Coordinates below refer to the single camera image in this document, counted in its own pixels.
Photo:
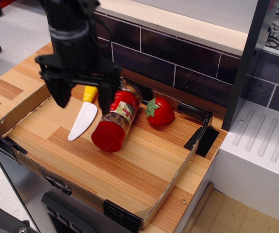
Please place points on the black toy oven front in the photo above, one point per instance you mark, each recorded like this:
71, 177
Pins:
64, 220

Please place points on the white toy sink drainboard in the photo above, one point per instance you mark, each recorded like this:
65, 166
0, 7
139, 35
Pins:
247, 164

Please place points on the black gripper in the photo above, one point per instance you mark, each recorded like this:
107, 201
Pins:
76, 59

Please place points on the red-capped basil spice bottle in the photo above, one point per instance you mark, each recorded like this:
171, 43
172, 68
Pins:
113, 127

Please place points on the red toy strawberry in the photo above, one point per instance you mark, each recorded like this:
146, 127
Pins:
159, 111

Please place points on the dark grey vertical post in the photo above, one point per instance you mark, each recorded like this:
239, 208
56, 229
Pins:
256, 40

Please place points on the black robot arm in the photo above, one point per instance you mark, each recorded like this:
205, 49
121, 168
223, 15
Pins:
73, 17

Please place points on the yellow-handled white toy knife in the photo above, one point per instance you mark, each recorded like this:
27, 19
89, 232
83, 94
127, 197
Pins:
86, 114

